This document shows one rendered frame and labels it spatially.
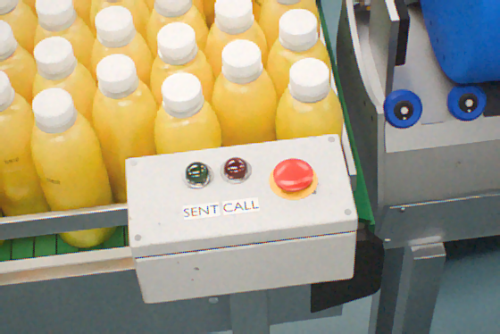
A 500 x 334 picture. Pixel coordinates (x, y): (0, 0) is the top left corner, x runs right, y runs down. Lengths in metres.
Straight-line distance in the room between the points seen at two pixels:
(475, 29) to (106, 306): 0.51
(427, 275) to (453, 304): 0.66
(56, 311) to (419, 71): 0.52
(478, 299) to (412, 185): 0.96
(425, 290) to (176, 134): 0.63
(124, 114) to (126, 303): 0.25
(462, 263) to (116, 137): 1.28
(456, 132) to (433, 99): 0.06
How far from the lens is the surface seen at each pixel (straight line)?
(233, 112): 0.99
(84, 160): 0.98
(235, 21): 1.01
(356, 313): 2.06
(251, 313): 1.01
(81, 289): 1.10
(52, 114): 0.94
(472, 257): 2.17
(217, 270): 0.88
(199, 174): 0.86
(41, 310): 1.14
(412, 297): 1.49
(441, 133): 1.15
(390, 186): 1.17
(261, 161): 0.88
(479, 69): 1.04
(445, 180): 1.19
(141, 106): 0.99
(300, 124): 0.96
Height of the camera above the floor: 1.79
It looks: 52 degrees down
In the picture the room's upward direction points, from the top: 4 degrees counter-clockwise
